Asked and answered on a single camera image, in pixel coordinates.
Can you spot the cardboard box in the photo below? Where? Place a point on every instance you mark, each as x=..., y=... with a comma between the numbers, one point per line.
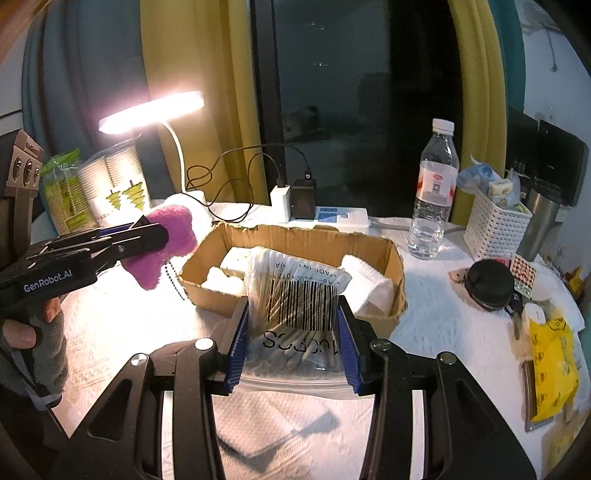
x=295, y=240

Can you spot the white charger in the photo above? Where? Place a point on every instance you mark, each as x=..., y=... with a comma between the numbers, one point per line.
x=280, y=203

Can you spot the white plastic basket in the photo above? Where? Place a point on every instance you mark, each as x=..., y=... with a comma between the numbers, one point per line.
x=494, y=230

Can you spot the black round pouch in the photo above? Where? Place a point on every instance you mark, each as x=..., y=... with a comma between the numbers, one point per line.
x=489, y=286

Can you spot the steel tumbler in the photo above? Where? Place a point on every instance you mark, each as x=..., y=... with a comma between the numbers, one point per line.
x=540, y=221

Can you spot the key bunch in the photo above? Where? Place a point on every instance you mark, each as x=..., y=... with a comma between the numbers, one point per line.
x=517, y=309

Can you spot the green paper cup pack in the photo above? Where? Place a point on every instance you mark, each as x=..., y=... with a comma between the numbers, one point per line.
x=64, y=198

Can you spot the teal curtain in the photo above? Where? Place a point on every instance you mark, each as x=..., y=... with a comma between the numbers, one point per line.
x=83, y=69
x=510, y=55

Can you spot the small box in basket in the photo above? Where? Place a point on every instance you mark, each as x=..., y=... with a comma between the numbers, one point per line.
x=501, y=188

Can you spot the clear bag of cotton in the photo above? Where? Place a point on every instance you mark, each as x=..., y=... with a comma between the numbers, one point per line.
x=224, y=282

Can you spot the black charger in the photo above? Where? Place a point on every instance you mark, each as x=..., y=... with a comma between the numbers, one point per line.
x=304, y=198

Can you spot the black monitor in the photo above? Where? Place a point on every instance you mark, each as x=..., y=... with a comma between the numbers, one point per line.
x=521, y=138

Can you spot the blue plastic packet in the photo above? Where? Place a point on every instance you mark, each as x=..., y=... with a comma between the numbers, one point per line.
x=480, y=175

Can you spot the person's left hand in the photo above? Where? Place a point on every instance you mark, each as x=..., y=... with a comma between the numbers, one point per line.
x=51, y=341

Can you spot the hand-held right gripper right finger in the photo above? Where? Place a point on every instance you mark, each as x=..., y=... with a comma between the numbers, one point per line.
x=348, y=355

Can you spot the white desk lamp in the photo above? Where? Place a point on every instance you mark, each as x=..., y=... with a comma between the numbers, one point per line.
x=152, y=108

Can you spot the dark glass window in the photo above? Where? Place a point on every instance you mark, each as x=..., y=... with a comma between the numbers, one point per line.
x=346, y=115

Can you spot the white paper towel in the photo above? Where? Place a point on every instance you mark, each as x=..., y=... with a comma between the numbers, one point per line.
x=369, y=281

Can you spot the checkered sticker sheet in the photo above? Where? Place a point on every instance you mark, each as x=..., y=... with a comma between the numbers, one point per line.
x=524, y=274

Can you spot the person's left forearm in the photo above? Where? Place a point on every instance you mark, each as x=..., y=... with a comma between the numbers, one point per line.
x=18, y=401

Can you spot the yellow toy figure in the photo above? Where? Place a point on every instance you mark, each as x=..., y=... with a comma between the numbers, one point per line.
x=575, y=281

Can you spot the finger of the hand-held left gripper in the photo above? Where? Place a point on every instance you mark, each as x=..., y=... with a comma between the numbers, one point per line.
x=124, y=226
x=138, y=242

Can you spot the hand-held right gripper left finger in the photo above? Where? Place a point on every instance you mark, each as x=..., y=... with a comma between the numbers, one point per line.
x=238, y=350

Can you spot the bright yellow tissue pack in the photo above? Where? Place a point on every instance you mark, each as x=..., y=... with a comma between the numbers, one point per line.
x=554, y=369

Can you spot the cotton swab bag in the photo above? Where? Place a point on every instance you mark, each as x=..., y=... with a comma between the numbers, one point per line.
x=295, y=300

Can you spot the clear water bottle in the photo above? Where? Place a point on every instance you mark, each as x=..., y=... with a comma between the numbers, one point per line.
x=431, y=221

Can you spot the white power strip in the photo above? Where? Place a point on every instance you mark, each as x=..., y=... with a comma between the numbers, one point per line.
x=341, y=217

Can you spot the yellow curtain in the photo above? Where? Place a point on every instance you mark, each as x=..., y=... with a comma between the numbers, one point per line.
x=207, y=69
x=480, y=92

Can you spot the phone with grey case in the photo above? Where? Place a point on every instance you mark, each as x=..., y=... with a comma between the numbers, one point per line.
x=531, y=401

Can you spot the white paper cup pack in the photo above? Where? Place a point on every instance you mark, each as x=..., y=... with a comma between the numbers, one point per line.
x=115, y=180

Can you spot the pink plush toy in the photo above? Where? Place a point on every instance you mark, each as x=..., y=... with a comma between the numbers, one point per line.
x=175, y=235

